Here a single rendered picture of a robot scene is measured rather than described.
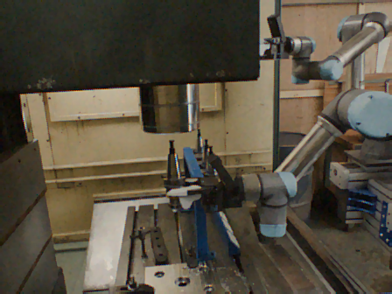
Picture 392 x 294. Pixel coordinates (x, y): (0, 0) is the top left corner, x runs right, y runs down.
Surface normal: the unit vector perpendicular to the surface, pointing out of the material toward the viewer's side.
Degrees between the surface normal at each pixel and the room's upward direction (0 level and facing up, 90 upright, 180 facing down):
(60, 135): 90
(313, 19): 90
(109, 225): 24
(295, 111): 91
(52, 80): 90
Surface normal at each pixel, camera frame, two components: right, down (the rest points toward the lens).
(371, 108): -0.11, 0.23
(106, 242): -0.04, -0.76
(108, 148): 0.10, 0.26
